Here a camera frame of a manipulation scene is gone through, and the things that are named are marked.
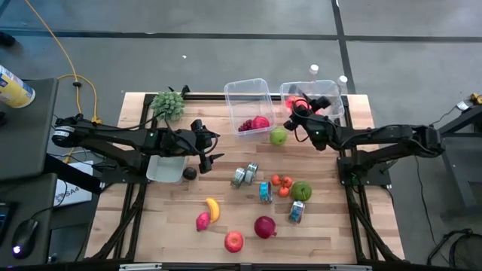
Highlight black keyboard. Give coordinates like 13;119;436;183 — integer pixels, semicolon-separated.
0;202;14;248

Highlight yellow and blue wipes canister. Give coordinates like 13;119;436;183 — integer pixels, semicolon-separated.
0;64;36;109

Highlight green apple with long stem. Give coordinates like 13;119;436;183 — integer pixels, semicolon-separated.
290;181;313;202

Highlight blue tuna can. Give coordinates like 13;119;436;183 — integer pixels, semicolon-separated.
288;201;306;224
258;181;273;205

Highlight yellow extension cable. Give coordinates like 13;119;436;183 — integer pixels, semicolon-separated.
23;0;103;165

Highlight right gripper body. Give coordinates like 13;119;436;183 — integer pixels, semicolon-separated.
283;106;322;132

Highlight yellow toy banana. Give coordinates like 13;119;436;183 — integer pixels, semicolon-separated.
205;197;221;224

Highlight person's shoe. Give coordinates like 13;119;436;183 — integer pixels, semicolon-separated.
0;32;17;48

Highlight black computer mouse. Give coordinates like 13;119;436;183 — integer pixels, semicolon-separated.
11;218;39;260

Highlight black floor cable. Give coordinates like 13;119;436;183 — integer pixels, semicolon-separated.
412;154;438;245

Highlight clear plastic bin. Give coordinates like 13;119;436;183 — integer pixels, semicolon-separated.
279;79;346;125
224;78;278;137

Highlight black wire basket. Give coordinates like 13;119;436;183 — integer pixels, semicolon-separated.
447;231;482;270

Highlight dark red pomegranate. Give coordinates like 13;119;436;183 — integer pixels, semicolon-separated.
254;215;278;239

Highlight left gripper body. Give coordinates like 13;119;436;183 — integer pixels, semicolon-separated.
169;129;218;160

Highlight red apple with yellow blush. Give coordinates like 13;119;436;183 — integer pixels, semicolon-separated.
224;230;245;254

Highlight dark red apple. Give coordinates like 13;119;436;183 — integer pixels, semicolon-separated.
251;115;271;131

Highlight green artificial plant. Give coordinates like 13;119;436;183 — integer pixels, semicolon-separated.
150;90;186;123

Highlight smooth green apple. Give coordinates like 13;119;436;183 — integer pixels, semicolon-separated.
269;126;288;147

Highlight white square container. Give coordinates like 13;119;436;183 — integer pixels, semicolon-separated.
145;154;188;184

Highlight orange tangerine cluster with stem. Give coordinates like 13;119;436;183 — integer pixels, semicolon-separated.
270;174;294;199

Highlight red orange pepper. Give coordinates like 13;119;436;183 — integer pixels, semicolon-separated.
285;95;308;112

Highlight black metal table frame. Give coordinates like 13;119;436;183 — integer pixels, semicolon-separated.
84;92;406;264

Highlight black metal stand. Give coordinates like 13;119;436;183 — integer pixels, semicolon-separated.
413;105;482;219

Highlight white printed box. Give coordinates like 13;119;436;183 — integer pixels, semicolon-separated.
53;160;95;207

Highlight black side desk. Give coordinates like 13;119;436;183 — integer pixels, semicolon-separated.
0;78;102;266

